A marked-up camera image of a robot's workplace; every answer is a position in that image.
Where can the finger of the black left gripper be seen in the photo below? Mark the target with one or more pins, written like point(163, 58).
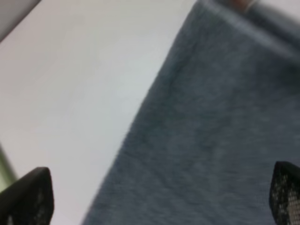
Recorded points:
point(28, 201)
point(284, 198)

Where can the grey towel with orange pattern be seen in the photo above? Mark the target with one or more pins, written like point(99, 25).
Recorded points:
point(223, 109)

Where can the green plastic tray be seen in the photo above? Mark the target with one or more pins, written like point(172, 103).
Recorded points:
point(7, 174)

